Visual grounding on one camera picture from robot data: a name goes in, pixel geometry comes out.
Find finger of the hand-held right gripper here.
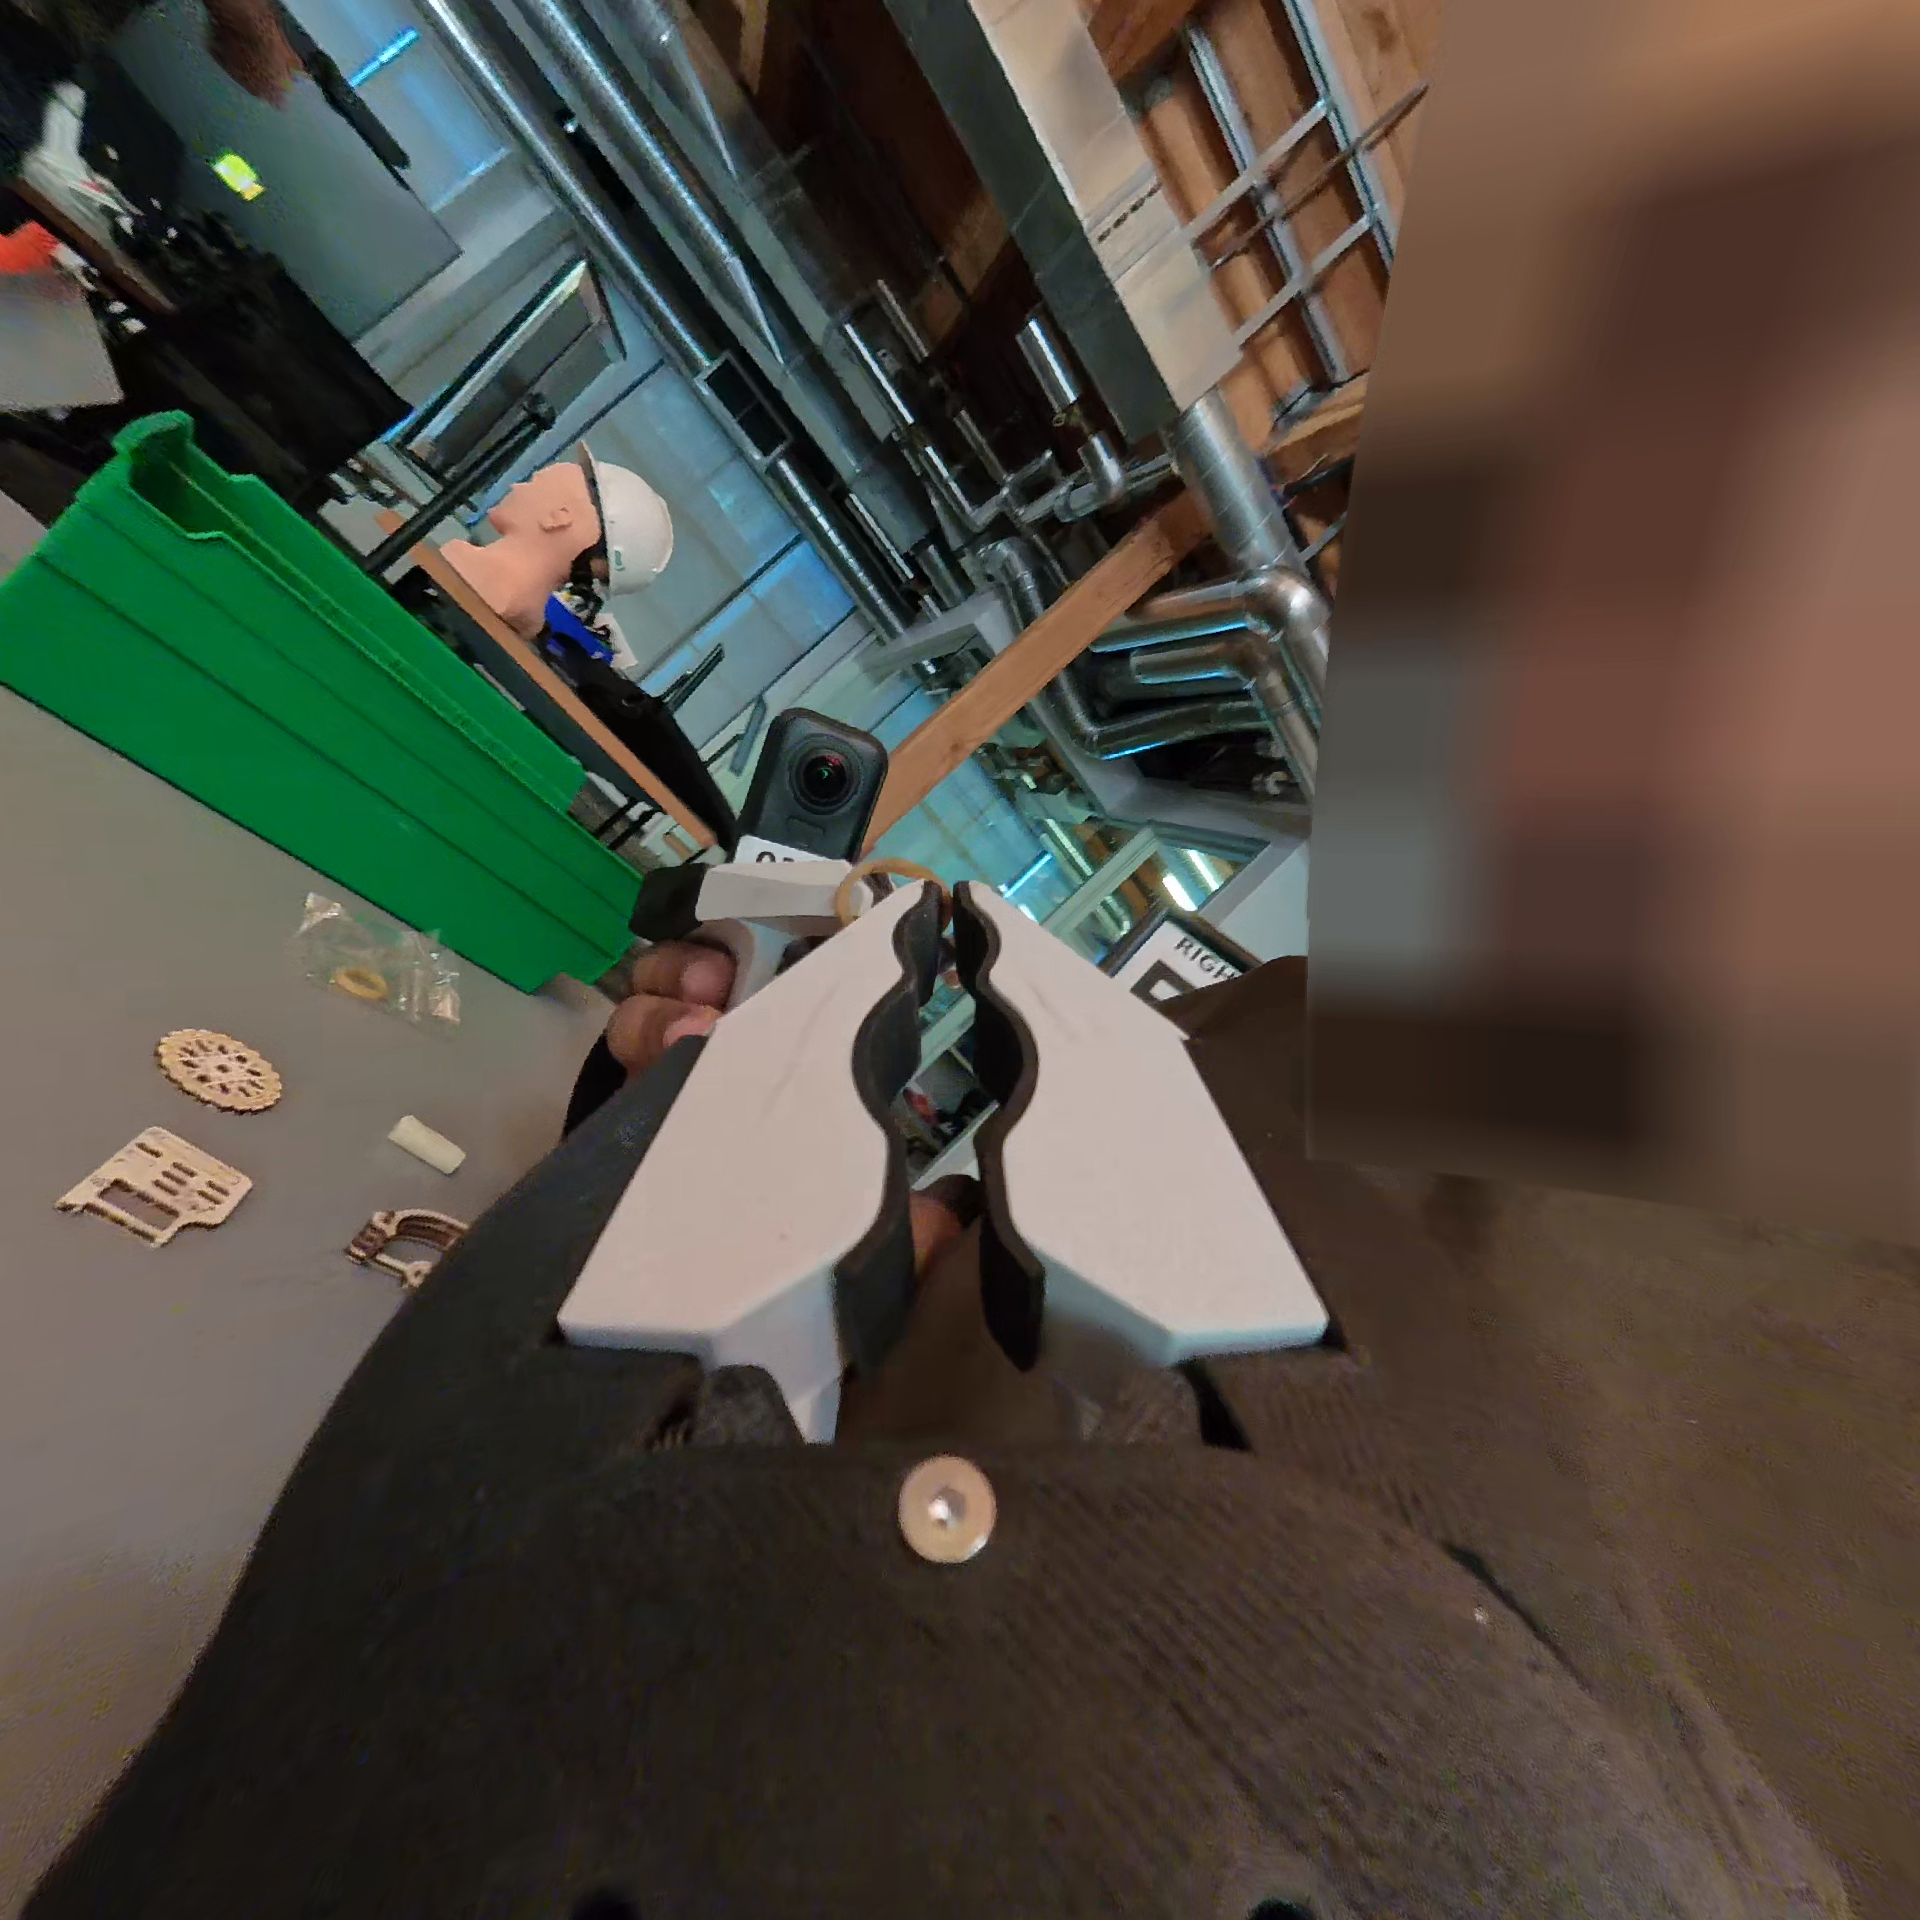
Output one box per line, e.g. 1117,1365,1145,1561
631,865,845,942

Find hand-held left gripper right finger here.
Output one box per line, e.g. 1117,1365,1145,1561
952,883,1333,1374

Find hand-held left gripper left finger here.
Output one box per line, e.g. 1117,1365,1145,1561
558,883,952,1445

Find wooden model vehicle assembly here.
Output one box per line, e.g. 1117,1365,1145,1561
344,1206,471,1292

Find person's right hand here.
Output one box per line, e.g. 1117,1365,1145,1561
599,943,742,1082

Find black white marker board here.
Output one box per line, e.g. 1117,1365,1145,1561
1107,907,1263,1023

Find wooden beam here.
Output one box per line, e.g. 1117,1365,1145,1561
861,497,1221,850

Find white hard hat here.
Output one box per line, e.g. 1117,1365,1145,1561
575,442,676,602

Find wooden side table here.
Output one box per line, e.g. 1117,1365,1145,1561
405,540,723,859

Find clear plastic bag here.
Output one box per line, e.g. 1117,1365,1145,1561
292,891,463,1037

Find black metal pole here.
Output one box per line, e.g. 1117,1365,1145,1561
358,263,632,579

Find green plastic crate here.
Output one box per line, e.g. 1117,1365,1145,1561
0,412,647,995

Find silver ceiling pipes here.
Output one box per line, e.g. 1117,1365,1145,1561
420,0,1427,799

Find small wooden gear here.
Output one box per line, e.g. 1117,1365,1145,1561
156,1026,288,1116

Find slotted wooden grid piece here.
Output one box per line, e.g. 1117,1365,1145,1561
56,1124,253,1250

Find black workbench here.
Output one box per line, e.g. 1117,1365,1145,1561
0,181,414,505

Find grey cabinet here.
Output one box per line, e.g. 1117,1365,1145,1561
104,0,463,302

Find grey flat panel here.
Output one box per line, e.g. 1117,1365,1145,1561
0,269,126,417

